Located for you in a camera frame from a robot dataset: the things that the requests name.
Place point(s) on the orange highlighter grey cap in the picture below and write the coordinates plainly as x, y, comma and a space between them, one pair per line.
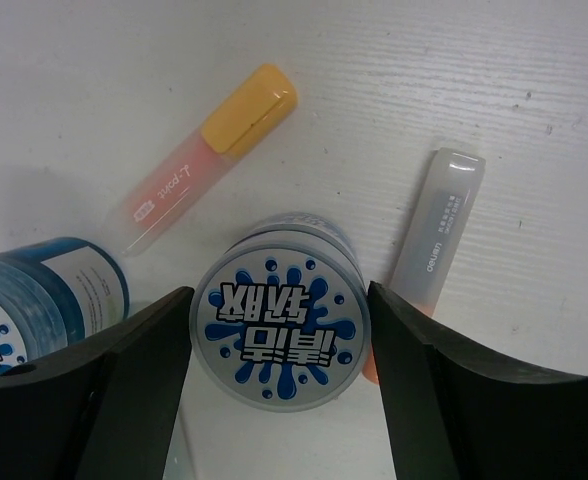
441, 211

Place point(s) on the blue white round jar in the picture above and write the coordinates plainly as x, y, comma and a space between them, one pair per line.
54, 294
281, 322

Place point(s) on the pink highlighter yellow cap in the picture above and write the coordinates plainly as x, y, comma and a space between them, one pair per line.
248, 115

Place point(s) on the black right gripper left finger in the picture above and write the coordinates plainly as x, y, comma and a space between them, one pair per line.
103, 408

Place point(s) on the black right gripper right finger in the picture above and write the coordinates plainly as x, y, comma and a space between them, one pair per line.
456, 409

